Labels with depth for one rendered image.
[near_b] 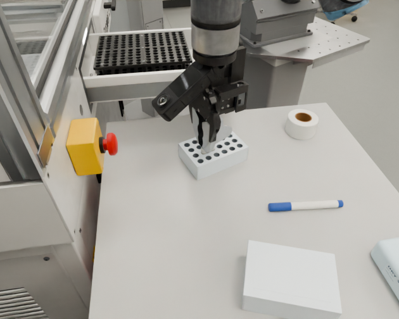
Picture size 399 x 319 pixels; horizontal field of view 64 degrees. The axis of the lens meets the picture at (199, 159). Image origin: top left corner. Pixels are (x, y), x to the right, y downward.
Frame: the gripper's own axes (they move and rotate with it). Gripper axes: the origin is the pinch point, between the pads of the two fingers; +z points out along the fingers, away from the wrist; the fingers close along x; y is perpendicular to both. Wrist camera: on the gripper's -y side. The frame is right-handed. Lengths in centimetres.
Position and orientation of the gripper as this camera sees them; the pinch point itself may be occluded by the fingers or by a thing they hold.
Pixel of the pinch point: (202, 146)
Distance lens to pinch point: 64.4
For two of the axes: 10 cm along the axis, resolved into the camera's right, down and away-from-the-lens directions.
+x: -5.0, -5.9, 6.3
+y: 8.7, -3.4, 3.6
